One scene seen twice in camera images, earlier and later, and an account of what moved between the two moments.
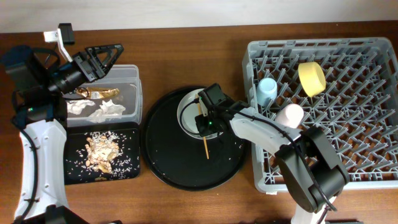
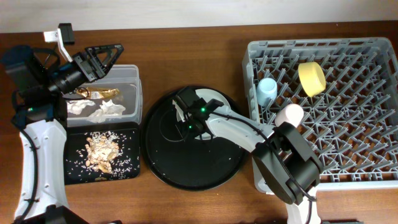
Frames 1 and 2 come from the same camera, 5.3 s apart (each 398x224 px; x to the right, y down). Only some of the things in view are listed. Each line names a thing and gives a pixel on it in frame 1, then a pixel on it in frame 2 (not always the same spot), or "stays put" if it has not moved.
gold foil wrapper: (97, 93) stays put
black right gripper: (203, 129) -> (189, 134)
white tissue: (76, 106) stays put
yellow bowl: (312, 77) stays put
